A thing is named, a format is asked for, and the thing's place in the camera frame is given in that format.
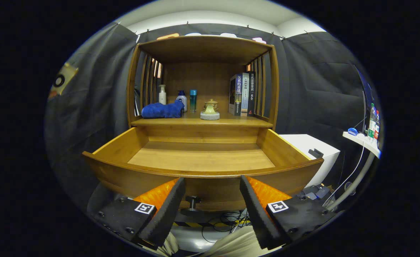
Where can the clear bottle red label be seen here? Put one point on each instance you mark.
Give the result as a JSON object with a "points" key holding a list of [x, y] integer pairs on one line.
{"points": [[377, 129]]}

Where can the wooden drawer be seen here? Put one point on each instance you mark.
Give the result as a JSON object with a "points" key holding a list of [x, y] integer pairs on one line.
{"points": [[203, 157]]}

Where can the grey spine book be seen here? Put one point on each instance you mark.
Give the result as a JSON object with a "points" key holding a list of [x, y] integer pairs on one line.
{"points": [[245, 94]]}

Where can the small blue object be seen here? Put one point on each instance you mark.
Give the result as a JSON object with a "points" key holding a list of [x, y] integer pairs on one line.
{"points": [[353, 131]]}

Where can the blue spine book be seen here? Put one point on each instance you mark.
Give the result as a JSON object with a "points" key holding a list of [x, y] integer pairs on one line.
{"points": [[235, 96]]}

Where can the clear bottle green label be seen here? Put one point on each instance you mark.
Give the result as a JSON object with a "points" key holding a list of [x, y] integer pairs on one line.
{"points": [[372, 123]]}

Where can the white storage cabinet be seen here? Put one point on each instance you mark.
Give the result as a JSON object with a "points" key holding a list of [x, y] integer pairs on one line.
{"points": [[299, 142]]}

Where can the white side table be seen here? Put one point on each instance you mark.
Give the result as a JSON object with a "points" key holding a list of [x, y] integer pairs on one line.
{"points": [[360, 141]]}

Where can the white bottle blue cap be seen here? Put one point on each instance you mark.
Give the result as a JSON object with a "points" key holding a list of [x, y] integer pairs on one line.
{"points": [[182, 100]]}

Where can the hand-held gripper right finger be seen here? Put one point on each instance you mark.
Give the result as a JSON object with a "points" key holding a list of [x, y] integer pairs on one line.
{"points": [[256, 214]]}

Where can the white pump bottle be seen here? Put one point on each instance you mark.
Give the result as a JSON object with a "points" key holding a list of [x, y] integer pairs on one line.
{"points": [[162, 97]]}

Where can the black spine book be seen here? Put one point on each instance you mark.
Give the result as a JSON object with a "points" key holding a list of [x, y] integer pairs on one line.
{"points": [[251, 92]]}

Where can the blue towel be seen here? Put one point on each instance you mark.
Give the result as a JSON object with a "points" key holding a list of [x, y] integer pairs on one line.
{"points": [[161, 110]]}

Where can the teal bottle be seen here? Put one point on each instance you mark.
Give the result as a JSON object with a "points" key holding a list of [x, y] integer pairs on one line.
{"points": [[193, 101]]}

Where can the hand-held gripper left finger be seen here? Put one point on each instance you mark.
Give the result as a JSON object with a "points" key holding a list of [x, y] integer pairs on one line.
{"points": [[167, 214]]}

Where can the wooden cabinet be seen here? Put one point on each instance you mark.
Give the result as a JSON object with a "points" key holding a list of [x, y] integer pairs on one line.
{"points": [[203, 50]]}

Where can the black electronic device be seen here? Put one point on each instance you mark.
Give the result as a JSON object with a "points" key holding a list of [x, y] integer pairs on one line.
{"points": [[315, 192]]}

